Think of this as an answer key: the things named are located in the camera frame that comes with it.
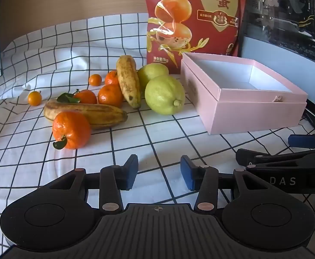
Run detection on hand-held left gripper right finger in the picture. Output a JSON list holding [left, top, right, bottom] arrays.
[[180, 155, 278, 211]]

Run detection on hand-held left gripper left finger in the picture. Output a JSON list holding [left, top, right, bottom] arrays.
[[40, 154, 139, 211]]

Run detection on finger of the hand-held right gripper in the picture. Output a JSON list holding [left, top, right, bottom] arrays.
[[235, 148, 315, 171], [287, 132, 315, 149]]

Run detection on pink cardboard box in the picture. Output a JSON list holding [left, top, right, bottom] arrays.
[[180, 52, 308, 135]]

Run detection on ripe spotted banana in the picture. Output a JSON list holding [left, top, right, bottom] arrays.
[[44, 99, 128, 129], [116, 55, 142, 109]]

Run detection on large tangerine with leaves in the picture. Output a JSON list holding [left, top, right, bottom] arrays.
[[52, 111, 91, 150]]

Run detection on orange tangerine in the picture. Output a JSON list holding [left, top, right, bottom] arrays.
[[97, 84, 124, 108], [105, 70, 119, 86]]

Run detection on tangerine with green leaf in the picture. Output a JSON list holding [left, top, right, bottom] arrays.
[[56, 89, 97, 104]]

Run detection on glass-sided computer case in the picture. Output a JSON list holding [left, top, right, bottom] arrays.
[[237, 0, 315, 138]]

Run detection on white black-checked tablecloth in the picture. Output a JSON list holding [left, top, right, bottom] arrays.
[[0, 12, 315, 249]]

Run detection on red snack bag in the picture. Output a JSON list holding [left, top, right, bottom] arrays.
[[144, 0, 247, 74]]

